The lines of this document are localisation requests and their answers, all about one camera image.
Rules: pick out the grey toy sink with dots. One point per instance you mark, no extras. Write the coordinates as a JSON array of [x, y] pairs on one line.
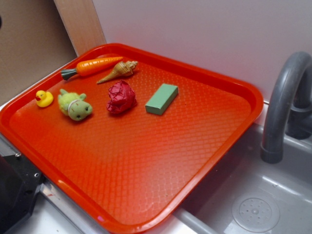
[[242, 194]]

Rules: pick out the red toy lettuce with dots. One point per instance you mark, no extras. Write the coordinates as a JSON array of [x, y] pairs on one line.
[[122, 97]]

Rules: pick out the yellow rubber duck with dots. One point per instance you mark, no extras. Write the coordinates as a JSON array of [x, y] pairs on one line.
[[43, 98]]

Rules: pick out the tan spiral seashell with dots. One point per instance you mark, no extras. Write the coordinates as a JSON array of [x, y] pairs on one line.
[[122, 69]]

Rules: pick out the orange toy carrot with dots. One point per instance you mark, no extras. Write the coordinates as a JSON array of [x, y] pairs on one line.
[[89, 67]]

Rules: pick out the green rectangular block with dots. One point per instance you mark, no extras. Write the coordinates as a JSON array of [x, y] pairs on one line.
[[161, 99]]

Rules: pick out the green plush animal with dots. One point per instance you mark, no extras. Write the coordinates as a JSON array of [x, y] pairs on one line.
[[74, 105]]

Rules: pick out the wooden board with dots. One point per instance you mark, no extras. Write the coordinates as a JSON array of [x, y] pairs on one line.
[[81, 23]]

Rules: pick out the red plastic tray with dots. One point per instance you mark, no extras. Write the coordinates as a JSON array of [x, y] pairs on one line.
[[130, 171]]

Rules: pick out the grey toy faucet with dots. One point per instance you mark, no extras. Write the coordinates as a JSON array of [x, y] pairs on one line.
[[290, 107]]

